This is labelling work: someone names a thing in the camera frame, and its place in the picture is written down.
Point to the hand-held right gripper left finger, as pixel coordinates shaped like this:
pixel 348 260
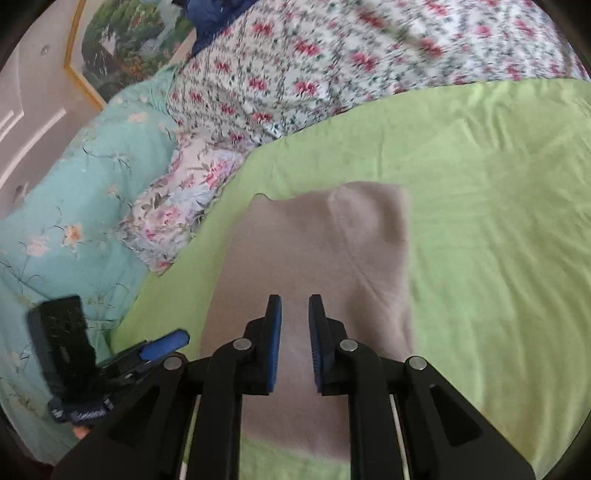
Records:
pixel 274 344

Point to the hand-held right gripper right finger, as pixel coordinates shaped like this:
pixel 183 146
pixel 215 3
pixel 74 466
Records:
pixel 316 344

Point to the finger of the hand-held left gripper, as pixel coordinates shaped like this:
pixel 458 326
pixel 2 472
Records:
pixel 164 344

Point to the beige knit sweater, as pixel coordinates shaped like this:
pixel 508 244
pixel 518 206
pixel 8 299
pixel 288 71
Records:
pixel 323 249

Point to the person's left hand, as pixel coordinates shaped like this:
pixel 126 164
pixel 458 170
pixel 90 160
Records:
pixel 81 432

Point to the teal floral quilt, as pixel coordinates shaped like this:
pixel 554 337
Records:
pixel 69 221

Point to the pale floral pillow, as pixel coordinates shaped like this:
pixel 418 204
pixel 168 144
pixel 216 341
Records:
pixel 184 207

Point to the green bed sheet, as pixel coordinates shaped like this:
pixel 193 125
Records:
pixel 489 221

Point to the white pink floral quilt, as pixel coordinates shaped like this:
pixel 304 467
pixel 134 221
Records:
pixel 332 64

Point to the gold framed landscape painting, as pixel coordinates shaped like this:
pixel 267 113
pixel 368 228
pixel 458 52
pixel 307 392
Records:
pixel 134 41

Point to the dark blue cloth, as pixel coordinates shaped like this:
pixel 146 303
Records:
pixel 212 18

